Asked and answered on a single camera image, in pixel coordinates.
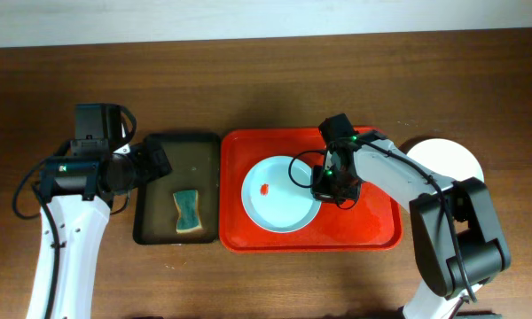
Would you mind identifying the green yellow sponge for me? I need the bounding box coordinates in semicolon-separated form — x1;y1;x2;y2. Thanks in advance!
173;190;202;233

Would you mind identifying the light blue plate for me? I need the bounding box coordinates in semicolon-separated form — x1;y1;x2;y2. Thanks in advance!
240;156;321;233

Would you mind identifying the white plate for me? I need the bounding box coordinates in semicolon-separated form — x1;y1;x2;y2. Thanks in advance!
407;138;485;182

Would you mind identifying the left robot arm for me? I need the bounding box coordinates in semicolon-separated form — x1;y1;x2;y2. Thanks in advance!
27;139;172;318

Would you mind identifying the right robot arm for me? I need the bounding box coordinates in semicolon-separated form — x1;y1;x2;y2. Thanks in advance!
312;128;511;318

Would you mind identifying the black rectangular tray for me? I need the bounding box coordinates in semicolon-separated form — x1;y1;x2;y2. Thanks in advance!
132;133;221;245

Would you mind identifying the red plastic tray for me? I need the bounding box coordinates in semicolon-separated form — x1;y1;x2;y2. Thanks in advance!
219;128;403;253

